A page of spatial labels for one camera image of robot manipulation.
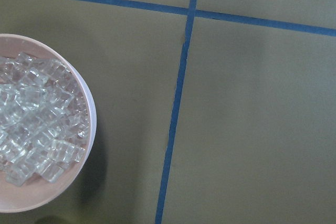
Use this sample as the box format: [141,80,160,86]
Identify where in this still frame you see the pink bowl of ice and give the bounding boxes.
[0,33,98,214]

